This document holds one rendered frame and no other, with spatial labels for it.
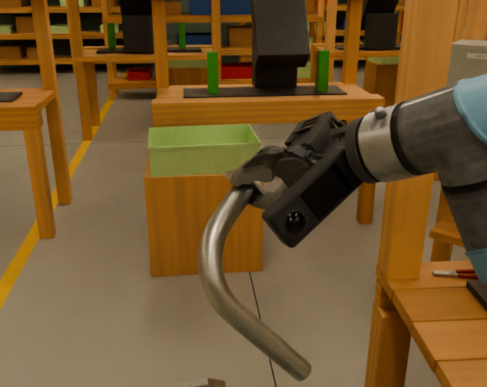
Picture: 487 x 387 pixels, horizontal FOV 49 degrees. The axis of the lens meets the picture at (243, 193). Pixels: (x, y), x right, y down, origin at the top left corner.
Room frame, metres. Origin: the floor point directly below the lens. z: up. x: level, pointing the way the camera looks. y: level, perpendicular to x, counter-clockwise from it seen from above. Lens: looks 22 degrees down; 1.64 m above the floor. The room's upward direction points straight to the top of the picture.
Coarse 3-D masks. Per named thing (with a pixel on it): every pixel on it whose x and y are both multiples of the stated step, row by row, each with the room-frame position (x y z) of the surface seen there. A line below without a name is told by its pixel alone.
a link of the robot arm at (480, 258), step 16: (448, 192) 0.46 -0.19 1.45; (464, 192) 0.44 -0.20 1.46; (480, 192) 0.44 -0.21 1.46; (464, 208) 0.45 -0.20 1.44; (480, 208) 0.44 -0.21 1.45; (464, 224) 0.45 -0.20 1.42; (480, 224) 0.44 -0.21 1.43; (464, 240) 0.46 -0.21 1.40; (480, 240) 0.44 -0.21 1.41; (480, 256) 0.44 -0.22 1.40; (480, 272) 0.44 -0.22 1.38
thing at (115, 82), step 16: (192, 0) 7.73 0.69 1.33; (208, 0) 7.74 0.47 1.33; (224, 0) 7.75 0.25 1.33; (240, 0) 7.78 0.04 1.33; (320, 0) 7.86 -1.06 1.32; (112, 16) 7.57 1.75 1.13; (176, 16) 7.66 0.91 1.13; (192, 16) 7.68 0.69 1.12; (208, 16) 7.71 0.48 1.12; (224, 16) 7.73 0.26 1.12; (240, 16) 7.75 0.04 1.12; (320, 16) 7.83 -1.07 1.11; (192, 32) 8.13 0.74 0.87; (208, 32) 8.15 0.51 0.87; (240, 32) 7.82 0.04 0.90; (320, 32) 7.87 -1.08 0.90; (224, 48) 7.73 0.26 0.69; (240, 48) 7.75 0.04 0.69; (112, 64) 7.62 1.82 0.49; (224, 64) 8.18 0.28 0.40; (240, 64) 8.20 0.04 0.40; (112, 80) 7.56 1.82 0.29; (128, 80) 7.65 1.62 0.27; (144, 80) 7.66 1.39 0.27; (224, 80) 7.73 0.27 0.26; (240, 80) 7.75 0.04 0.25; (304, 80) 7.82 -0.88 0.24; (112, 96) 7.55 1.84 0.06
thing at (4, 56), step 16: (0, 0) 9.81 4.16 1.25; (16, 0) 9.81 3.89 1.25; (64, 0) 9.87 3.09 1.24; (80, 0) 9.88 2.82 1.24; (96, 0) 9.97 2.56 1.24; (112, 0) 9.98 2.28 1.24; (0, 32) 9.75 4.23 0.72; (16, 32) 9.94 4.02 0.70; (32, 32) 9.84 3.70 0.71; (64, 32) 9.87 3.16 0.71; (96, 32) 9.94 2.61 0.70; (0, 48) 9.78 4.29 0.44; (16, 48) 9.81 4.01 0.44; (32, 48) 9.84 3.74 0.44; (0, 64) 9.66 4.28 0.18; (16, 64) 9.69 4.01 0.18; (32, 64) 9.72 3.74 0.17
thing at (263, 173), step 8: (240, 168) 0.63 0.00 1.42; (248, 168) 0.62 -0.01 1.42; (256, 168) 0.61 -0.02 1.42; (264, 168) 0.60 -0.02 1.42; (232, 176) 0.65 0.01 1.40; (240, 176) 0.63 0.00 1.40; (248, 176) 0.62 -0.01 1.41; (256, 176) 0.62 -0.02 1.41; (264, 176) 0.61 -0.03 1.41; (272, 176) 0.60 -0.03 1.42; (240, 184) 0.64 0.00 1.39
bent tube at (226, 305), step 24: (240, 192) 0.64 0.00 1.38; (264, 192) 0.66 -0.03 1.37; (216, 216) 0.61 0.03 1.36; (216, 240) 0.58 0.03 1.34; (216, 264) 0.57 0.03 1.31; (216, 288) 0.56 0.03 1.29; (216, 312) 0.56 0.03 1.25; (240, 312) 0.56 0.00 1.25; (264, 336) 0.56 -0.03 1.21; (288, 360) 0.57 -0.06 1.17
